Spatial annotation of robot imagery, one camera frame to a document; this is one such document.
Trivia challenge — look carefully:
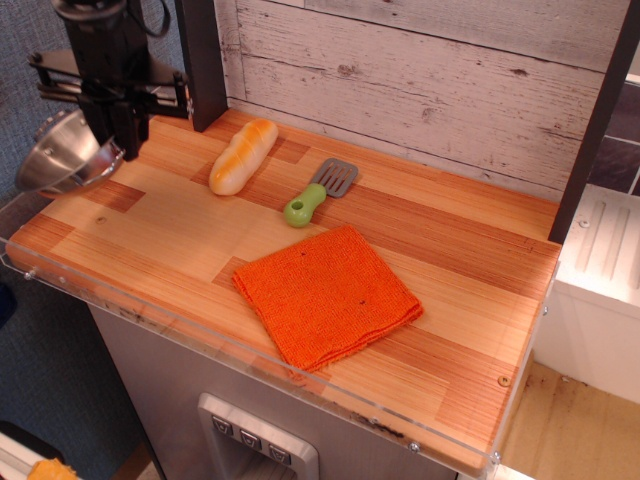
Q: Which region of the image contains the dark right shelf post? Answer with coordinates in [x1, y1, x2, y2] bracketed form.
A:
[548, 0, 639, 244]

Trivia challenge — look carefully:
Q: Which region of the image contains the folded orange cloth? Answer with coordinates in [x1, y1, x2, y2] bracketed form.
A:
[232, 226, 424, 372]

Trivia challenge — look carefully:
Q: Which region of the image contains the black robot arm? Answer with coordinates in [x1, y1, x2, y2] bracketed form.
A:
[29, 1, 193, 161]

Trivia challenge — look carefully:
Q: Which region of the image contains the toy bread loaf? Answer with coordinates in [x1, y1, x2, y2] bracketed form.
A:
[209, 118, 279, 196]

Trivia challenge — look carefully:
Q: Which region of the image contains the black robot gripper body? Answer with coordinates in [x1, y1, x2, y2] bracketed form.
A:
[29, 12, 193, 118]

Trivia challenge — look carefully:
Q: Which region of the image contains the dark left shelf post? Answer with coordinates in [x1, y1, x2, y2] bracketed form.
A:
[175, 0, 228, 132]

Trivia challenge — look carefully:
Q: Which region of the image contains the grey toy fridge cabinet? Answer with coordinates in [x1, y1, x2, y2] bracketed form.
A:
[91, 307, 456, 479]

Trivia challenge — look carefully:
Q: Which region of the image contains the dark shelf post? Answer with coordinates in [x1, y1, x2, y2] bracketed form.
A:
[175, 0, 228, 132]
[548, 0, 639, 244]

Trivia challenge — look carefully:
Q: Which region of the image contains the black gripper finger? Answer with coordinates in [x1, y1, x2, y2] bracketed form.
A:
[78, 94, 116, 145]
[110, 102, 149, 161]

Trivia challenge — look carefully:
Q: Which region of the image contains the silver dispenser button panel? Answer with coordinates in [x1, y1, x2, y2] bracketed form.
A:
[198, 393, 320, 479]

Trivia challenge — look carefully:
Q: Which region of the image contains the green-handled grey toy spatula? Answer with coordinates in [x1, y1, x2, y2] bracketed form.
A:
[283, 158, 359, 228]

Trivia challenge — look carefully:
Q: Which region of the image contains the stainless steel two-handled pot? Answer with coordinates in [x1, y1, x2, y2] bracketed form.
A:
[15, 109, 125, 198]

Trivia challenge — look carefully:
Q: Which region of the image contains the yellow object bottom left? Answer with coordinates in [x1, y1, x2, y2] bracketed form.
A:
[27, 459, 78, 480]

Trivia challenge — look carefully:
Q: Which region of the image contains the clear acrylic counter guard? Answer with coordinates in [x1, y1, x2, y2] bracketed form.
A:
[7, 231, 558, 479]

